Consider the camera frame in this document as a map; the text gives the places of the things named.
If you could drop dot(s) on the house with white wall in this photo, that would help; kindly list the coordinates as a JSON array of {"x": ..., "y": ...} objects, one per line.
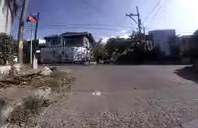
[{"x": 70, "y": 41}]

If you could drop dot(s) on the dirt verge with dry grass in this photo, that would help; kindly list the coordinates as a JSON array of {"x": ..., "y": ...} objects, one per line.
[{"x": 30, "y": 83}]

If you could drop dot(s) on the tree trunk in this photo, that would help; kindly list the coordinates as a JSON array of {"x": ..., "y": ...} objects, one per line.
[{"x": 21, "y": 36}]

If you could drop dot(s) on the green bush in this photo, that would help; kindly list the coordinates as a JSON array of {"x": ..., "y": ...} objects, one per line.
[{"x": 3, "y": 48}]

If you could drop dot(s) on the group of trees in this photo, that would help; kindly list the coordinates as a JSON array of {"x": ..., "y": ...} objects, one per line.
[{"x": 120, "y": 50}]

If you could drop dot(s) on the grey asphalt road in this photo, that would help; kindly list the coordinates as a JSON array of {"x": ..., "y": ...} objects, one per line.
[{"x": 127, "y": 86}]

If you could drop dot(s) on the grey building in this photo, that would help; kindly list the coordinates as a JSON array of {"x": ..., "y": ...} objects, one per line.
[{"x": 163, "y": 41}]

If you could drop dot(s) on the utility pole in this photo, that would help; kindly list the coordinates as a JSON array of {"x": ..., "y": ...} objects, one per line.
[{"x": 138, "y": 20}]

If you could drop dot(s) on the flag on pole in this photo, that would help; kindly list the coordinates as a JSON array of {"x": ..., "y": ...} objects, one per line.
[{"x": 35, "y": 33}]

